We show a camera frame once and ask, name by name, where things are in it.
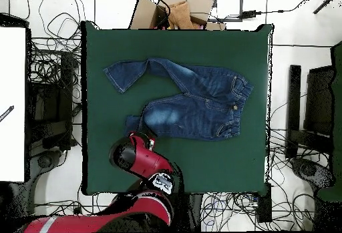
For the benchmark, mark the dark green cloth sheet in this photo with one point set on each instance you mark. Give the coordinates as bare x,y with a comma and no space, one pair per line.
337,136

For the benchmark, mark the dark metal frame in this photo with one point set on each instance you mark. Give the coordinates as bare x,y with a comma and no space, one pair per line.
241,3

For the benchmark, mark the blue denim jeans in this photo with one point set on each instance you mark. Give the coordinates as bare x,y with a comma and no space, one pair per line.
200,104

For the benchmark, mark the black flat panel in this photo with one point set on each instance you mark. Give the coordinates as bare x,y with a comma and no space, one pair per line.
319,102

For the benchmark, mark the black strip with white print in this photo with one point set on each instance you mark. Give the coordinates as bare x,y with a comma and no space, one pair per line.
6,113

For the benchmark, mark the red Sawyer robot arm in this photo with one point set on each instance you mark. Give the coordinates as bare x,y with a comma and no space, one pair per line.
141,163

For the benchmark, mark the black power adapter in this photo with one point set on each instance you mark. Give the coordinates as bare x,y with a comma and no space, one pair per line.
249,14

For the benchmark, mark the black table leg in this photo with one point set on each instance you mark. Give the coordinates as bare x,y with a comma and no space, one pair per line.
264,206

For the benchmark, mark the tan cloth in box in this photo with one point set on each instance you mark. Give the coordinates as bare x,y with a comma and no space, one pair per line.
180,15

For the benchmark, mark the white board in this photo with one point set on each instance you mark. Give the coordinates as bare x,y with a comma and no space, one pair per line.
12,96

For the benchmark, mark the black equipment rack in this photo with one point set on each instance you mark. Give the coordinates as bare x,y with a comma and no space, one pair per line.
53,104

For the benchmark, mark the dark green table cloth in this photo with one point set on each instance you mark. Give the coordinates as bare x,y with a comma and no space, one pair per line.
227,163

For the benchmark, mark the brown cardboard box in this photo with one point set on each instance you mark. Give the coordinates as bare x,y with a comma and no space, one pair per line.
144,14

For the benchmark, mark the black upright post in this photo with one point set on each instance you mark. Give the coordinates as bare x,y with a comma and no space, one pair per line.
294,104

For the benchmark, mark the black power strip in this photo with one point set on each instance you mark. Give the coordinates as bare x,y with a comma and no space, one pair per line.
78,210

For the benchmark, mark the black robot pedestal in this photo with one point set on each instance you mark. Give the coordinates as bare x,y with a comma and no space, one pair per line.
193,211

